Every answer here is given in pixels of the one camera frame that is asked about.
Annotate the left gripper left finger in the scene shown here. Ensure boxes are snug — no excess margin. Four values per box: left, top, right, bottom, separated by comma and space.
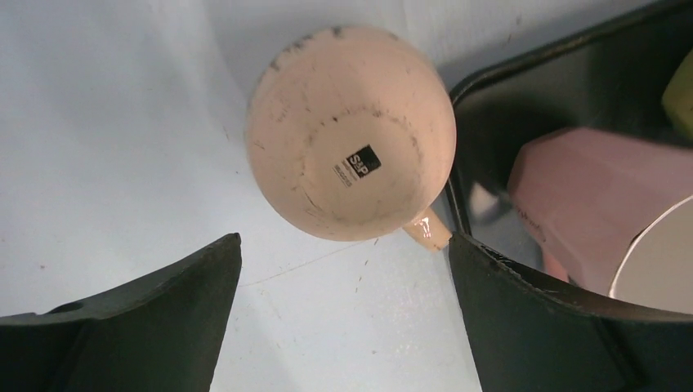
1, 234, 242, 391

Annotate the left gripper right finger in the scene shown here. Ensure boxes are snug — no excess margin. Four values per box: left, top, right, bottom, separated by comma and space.
449, 234, 692, 391

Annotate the pink mug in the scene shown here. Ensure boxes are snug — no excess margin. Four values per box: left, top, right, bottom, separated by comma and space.
507, 127, 692, 314

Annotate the yellow mug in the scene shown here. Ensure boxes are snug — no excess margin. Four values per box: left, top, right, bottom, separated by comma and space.
661, 51, 692, 140

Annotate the black rectangular tray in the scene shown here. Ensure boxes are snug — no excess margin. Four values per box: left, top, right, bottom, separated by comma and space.
445, 1, 692, 271

